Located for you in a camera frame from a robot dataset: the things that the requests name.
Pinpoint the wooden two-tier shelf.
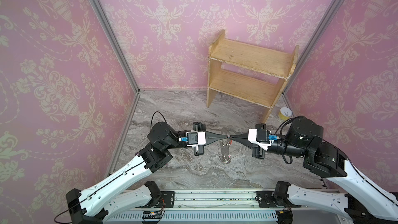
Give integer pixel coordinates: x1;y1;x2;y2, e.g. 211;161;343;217
206;29;300;128

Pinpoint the metal key ring plate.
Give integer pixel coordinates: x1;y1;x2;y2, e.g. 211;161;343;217
220;139;232;164

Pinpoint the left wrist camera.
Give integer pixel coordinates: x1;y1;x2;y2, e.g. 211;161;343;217
179;131;206;147

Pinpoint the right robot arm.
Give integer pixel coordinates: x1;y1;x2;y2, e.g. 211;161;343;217
230;116;398;224

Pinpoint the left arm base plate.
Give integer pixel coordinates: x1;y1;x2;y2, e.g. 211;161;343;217
146;191;175;208

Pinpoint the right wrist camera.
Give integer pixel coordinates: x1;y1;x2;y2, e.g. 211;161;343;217
248;129;279;151

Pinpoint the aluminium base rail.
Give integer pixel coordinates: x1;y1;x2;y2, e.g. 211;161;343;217
103;190;353;224

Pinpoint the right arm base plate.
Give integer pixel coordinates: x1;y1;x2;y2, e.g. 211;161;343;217
255;190;279;208

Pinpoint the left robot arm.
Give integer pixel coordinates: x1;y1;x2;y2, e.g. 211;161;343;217
65;120;229;224

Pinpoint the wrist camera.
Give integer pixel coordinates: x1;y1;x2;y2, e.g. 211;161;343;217
248;129;279;151
179;131;206;147

